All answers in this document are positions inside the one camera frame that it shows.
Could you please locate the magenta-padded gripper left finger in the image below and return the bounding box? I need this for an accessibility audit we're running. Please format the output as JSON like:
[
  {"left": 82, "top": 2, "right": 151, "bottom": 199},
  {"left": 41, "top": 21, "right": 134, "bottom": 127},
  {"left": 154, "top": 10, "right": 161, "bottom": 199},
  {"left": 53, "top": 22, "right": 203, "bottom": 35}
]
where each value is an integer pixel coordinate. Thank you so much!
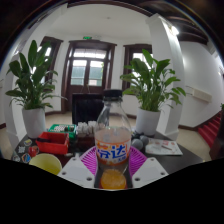
[{"left": 57, "top": 145, "right": 101, "bottom": 188}]

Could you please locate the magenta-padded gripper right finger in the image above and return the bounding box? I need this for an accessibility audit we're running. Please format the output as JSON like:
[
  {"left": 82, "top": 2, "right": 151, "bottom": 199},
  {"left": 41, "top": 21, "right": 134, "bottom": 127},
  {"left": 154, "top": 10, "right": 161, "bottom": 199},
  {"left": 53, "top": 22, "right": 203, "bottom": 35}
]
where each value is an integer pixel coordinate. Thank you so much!
[{"left": 128, "top": 145, "right": 169, "bottom": 188}]

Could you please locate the clear orange soda bottle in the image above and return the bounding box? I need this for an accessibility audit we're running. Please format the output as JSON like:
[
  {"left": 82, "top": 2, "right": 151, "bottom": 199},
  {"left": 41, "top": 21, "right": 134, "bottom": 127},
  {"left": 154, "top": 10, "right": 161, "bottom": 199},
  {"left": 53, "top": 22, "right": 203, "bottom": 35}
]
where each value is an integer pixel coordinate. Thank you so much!
[{"left": 94, "top": 89, "right": 133, "bottom": 191}]

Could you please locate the white printed leaflet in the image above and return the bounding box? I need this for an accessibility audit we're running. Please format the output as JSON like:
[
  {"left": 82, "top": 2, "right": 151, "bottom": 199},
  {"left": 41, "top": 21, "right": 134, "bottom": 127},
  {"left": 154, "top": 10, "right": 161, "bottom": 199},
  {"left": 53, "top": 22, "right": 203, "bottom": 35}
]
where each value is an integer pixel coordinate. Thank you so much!
[{"left": 144, "top": 138, "right": 184, "bottom": 157}]

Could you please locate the pale yellow cup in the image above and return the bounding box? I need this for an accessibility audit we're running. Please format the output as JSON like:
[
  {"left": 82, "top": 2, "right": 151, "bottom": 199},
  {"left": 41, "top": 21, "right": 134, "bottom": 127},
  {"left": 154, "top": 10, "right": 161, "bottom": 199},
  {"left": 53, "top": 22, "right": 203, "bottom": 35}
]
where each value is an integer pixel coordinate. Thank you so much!
[{"left": 28, "top": 152, "right": 63, "bottom": 176}]

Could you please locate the grey ball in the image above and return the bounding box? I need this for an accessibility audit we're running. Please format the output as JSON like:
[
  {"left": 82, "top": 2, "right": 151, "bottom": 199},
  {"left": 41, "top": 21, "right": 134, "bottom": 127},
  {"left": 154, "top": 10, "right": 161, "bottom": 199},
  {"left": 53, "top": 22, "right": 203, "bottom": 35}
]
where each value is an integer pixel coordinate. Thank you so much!
[
  {"left": 139, "top": 134, "right": 150, "bottom": 148},
  {"left": 130, "top": 138, "right": 144, "bottom": 151}
]

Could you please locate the red box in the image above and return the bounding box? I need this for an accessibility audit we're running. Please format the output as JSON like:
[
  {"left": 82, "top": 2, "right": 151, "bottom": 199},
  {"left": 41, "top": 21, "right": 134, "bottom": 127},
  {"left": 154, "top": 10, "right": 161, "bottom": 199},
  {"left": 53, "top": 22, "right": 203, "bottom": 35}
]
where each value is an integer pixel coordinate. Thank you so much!
[{"left": 35, "top": 131, "right": 70, "bottom": 155}]

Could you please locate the brown tray of white cups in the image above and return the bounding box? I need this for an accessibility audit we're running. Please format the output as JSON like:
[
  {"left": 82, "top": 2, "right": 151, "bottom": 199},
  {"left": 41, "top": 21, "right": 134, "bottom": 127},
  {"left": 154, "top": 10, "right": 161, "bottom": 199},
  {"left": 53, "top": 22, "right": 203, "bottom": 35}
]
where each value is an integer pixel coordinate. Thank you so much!
[{"left": 76, "top": 120, "right": 99, "bottom": 138}]

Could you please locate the green box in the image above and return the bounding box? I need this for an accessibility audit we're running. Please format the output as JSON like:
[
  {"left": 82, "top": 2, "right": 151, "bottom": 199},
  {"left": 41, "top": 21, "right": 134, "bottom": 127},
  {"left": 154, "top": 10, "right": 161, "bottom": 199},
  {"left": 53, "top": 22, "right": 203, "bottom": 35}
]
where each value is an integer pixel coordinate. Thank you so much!
[{"left": 47, "top": 123, "right": 78, "bottom": 139}]

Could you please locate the leafy plant in white pot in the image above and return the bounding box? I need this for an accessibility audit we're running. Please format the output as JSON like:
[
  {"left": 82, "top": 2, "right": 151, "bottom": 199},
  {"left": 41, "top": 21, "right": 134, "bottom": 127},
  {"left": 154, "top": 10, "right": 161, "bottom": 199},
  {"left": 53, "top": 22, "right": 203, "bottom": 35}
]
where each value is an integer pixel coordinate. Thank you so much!
[
  {"left": 119, "top": 49, "right": 187, "bottom": 137},
  {"left": 4, "top": 39, "right": 66, "bottom": 139}
]

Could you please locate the black chair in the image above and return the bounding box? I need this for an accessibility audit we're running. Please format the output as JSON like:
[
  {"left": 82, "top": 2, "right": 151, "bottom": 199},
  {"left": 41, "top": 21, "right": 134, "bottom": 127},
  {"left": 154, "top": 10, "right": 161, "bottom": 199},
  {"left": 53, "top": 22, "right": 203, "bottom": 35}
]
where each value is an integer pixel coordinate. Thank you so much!
[{"left": 71, "top": 92, "right": 105, "bottom": 126}]

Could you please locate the red carpeted staircase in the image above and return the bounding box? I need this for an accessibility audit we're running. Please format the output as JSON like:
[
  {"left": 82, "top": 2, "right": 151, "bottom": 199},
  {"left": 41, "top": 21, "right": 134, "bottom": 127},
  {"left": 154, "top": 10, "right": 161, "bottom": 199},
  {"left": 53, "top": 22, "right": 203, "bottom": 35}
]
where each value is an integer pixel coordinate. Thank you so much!
[{"left": 198, "top": 111, "right": 224, "bottom": 148}]

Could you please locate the brown wooden double door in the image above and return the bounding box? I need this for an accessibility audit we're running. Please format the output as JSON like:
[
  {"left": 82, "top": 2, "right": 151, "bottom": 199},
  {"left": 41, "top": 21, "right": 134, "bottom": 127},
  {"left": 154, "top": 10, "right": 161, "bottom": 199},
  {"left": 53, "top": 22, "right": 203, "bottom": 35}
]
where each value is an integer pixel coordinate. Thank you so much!
[{"left": 61, "top": 39, "right": 118, "bottom": 113}]

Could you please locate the brown framed window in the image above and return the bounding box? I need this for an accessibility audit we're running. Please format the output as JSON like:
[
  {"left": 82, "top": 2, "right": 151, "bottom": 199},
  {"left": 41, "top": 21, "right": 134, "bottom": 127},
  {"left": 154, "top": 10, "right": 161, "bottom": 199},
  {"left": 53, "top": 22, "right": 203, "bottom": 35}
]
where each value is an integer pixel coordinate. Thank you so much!
[
  {"left": 39, "top": 35, "right": 64, "bottom": 83},
  {"left": 122, "top": 43, "right": 154, "bottom": 91}
]

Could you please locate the white wall-mounted unit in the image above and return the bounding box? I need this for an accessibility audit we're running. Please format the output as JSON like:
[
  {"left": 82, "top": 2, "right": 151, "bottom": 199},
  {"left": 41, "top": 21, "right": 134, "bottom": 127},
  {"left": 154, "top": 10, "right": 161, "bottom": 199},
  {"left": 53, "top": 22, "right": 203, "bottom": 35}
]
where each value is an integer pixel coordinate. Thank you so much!
[{"left": 185, "top": 85, "right": 213, "bottom": 103}]

